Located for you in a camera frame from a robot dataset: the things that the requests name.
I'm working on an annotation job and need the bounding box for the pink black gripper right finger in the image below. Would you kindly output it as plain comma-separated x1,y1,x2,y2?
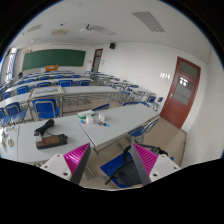
131,144,158,185

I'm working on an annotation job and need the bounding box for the pink black gripper left finger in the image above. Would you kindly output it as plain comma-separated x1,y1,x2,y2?
64,143,91,185

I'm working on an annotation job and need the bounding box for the white charger plug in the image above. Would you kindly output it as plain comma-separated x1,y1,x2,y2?
34,132,42,142

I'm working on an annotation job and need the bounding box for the black backpack on chair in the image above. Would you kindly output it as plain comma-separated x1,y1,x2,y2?
105,143,169,188

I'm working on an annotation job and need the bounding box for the black power strip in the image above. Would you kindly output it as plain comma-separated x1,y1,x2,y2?
36,134,67,150

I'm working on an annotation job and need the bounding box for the blue chair right of desk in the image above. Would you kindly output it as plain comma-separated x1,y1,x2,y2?
128,118,159,143

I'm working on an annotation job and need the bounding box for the blue chair under gripper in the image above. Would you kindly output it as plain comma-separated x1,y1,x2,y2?
100,152,133,188

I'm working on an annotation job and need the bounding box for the white square container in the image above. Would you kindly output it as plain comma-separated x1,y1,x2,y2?
86,115,93,125

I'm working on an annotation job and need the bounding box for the green white box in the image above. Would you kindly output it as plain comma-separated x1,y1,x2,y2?
77,110,95,119

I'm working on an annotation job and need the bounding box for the white small cup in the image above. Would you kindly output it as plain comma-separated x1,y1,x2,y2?
99,113,105,122

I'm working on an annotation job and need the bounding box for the blue chair behind desk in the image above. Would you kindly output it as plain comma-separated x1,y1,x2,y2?
32,98,60,119

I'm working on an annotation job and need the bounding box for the red brown near door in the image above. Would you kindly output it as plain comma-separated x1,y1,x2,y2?
160,57,201,128

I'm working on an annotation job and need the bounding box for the red brown door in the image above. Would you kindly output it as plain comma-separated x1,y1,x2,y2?
92,48,103,72
160,57,201,128

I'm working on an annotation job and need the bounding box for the red brown far door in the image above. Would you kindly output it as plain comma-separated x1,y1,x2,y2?
92,48,103,72

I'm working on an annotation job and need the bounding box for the green chalkboard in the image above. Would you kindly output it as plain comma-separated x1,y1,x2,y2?
22,49,86,70

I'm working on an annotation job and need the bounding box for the black coiled power cable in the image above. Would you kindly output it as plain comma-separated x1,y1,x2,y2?
33,118,56,135

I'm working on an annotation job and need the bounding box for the black wall speaker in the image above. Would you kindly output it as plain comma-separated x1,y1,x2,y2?
109,43,116,50

